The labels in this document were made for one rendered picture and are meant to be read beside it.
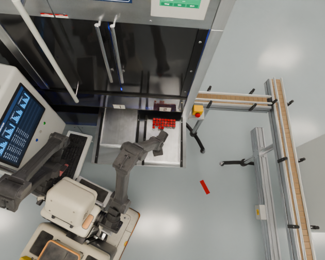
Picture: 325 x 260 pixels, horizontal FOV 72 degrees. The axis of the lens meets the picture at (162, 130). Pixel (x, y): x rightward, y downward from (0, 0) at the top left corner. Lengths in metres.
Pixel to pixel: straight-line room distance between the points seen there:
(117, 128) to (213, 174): 1.34
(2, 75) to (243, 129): 2.47
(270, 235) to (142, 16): 1.89
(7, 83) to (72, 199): 0.64
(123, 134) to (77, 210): 0.76
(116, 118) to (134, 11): 1.00
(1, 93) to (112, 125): 0.79
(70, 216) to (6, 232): 1.69
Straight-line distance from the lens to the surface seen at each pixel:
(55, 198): 1.22
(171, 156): 1.71
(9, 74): 1.36
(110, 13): 1.03
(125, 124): 1.79
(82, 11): 1.06
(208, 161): 2.69
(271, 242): 2.23
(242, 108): 1.97
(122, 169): 0.96
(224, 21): 1.05
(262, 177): 2.25
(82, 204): 1.19
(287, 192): 1.88
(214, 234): 2.63
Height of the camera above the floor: 2.53
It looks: 69 degrees down
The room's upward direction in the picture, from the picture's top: 10 degrees clockwise
